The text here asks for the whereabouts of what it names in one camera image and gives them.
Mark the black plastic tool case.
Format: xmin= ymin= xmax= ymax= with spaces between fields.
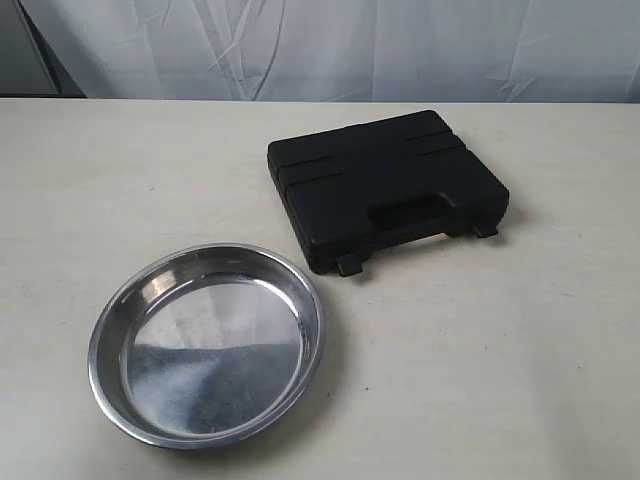
xmin=267 ymin=110 xmax=510 ymax=277

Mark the round stainless steel tray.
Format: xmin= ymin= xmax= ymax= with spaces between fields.
xmin=87 ymin=243 xmax=326 ymax=450

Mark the white backdrop curtain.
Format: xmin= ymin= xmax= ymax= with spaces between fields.
xmin=24 ymin=0 xmax=639 ymax=103

